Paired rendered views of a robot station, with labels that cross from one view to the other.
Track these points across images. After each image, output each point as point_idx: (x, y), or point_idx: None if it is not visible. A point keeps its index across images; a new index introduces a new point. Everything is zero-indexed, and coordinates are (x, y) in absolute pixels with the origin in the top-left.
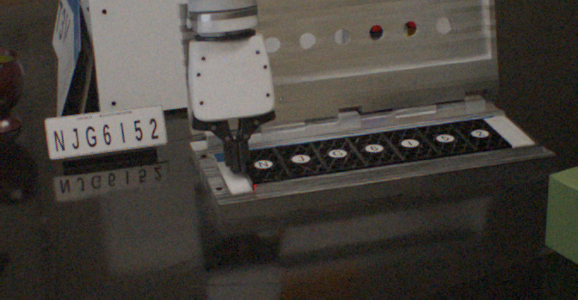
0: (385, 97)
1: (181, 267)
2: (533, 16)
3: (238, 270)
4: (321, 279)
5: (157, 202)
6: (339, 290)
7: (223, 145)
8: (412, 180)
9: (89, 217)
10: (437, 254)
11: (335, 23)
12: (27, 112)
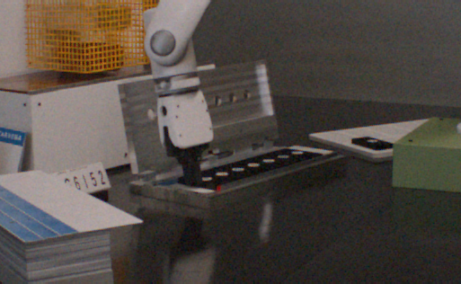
0: (228, 142)
1: (229, 226)
2: None
3: (262, 220)
4: (313, 215)
5: (155, 209)
6: (329, 216)
7: (183, 168)
8: (291, 175)
9: None
10: (350, 198)
11: None
12: None
